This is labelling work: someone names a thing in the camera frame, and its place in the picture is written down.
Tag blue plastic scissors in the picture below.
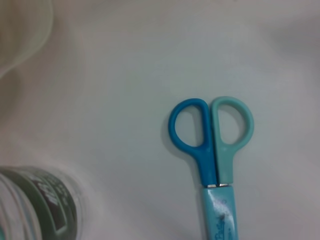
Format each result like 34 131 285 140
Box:
167 96 255 240

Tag clear bottle with green label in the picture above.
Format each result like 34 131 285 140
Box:
0 164 88 240

